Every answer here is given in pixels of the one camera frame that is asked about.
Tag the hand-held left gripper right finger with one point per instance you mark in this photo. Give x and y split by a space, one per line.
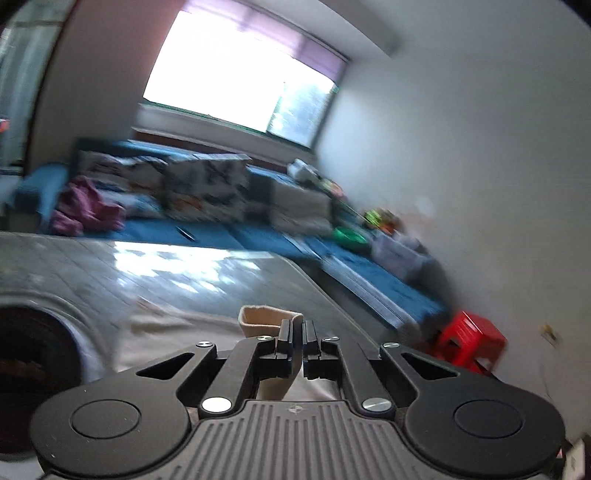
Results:
308 344

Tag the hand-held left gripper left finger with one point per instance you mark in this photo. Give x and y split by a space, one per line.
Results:
288 344

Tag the cream garment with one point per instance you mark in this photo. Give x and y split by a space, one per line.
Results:
263 323

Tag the blue patterned-edge sofa throw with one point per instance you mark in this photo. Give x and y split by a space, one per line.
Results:
383 286

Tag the blue corner sofa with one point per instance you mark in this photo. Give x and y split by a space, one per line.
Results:
258 240

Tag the green plastic basin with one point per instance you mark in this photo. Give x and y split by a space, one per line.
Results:
348 236

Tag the clear plastic storage box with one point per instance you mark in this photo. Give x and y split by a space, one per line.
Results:
401 256

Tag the grey pillow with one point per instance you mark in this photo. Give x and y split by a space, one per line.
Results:
300 207

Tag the brown green plush toys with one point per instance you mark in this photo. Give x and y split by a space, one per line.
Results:
378 219

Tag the red plastic stool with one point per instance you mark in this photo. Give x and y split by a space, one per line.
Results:
471 330

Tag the white black plush toy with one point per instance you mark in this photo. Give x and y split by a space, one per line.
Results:
302 170

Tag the large butterfly print cushion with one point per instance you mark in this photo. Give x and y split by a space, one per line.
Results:
207 184

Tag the small butterfly print cushion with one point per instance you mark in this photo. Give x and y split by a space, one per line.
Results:
120 170

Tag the pink cloth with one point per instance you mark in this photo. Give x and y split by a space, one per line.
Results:
83 207

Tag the steel basin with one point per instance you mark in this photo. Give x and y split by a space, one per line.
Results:
27 360

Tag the window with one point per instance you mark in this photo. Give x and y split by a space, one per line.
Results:
221 69

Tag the purple window blind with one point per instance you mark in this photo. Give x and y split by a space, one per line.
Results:
318 55

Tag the wall socket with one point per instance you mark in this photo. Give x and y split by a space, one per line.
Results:
551 336

